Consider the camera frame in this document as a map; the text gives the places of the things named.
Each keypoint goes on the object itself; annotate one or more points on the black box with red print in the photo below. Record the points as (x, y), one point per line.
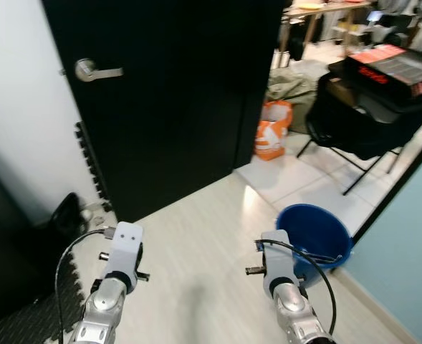
(397, 72)

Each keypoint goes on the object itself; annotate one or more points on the orange white bag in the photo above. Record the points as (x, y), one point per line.
(271, 132)

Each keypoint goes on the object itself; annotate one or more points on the wooden table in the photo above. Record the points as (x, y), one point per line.
(325, 8)

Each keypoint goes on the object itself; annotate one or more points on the black folding chair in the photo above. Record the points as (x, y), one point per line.
(354, 122)

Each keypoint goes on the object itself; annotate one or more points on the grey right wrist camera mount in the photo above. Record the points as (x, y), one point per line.
(276, 258)

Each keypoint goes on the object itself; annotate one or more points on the blue plastic bucket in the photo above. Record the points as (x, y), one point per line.
(314, 229)

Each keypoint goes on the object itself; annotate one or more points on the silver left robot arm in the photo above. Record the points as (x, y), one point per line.
(103, 308)

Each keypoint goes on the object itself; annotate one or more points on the black door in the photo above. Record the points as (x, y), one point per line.
(175, 93)

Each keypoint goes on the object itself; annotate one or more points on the black door frame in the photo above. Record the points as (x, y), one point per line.
(397, 186)

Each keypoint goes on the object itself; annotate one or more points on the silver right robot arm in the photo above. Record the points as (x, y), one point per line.
(296, 315)

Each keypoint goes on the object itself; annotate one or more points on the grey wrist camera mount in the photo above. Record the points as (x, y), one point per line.
(276, 258)
(125, 247)

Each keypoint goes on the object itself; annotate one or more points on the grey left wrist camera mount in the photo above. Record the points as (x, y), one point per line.
(125, 247)

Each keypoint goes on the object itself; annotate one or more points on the black foam puzzle mat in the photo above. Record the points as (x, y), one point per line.
(24, 326)
(92, 165)

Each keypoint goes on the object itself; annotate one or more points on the black bag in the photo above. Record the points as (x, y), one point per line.
(66, 215)

